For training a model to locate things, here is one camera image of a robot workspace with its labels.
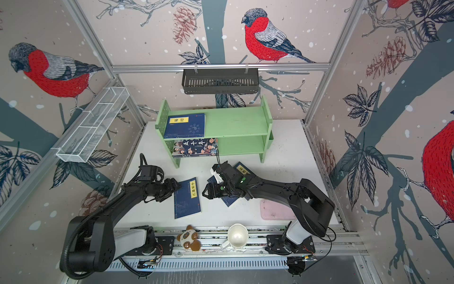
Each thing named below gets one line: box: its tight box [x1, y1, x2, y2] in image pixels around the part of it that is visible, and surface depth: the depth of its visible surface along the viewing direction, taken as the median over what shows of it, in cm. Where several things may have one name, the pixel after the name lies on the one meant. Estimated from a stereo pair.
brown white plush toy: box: [176, 224, 202, 252], surface depth 75 cm
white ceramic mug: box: [220, 223, 249, 250], surface depth 73 cm
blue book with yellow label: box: [163, 113, 206, 140], surface depth 83 cm
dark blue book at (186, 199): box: [173, 176, 202, 219], surface depth 87 cm
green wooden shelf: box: [154, 95, 274, 169], surface depth 87 cm
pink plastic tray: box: [260, 199, 297, 221], surface depth 81 cm
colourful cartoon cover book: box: [172, 138, 218, 158], surface depth 92 cm
